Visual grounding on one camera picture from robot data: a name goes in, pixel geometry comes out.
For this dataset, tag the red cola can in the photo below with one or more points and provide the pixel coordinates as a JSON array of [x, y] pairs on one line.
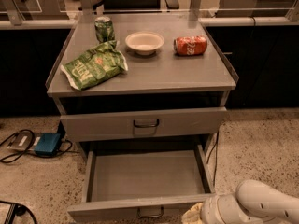
[[190, 45]]

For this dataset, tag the green soda can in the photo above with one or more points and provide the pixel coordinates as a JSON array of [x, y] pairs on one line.
[[104, 29]]

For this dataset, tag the white bowl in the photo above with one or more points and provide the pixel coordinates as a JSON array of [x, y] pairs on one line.
[[144, 43]]

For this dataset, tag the blue box on floor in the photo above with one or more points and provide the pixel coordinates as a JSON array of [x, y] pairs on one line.
[[47, 144]]

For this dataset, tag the grey flat device on floor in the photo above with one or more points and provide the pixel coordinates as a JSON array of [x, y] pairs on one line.
[[24, 141]]

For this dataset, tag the grey drawer cabinet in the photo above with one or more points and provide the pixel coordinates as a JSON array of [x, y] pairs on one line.
[[161, 81]]

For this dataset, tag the grey top drawer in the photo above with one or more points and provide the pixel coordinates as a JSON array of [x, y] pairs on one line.
[[142, 124]]

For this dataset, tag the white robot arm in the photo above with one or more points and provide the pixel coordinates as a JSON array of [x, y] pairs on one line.
[[253, 202]]

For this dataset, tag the grey drawer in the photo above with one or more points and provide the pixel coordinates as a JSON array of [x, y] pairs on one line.
[[142, 124], [142, 183]]

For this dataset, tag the green chip bag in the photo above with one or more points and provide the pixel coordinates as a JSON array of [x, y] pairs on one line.
[[95, 66]]

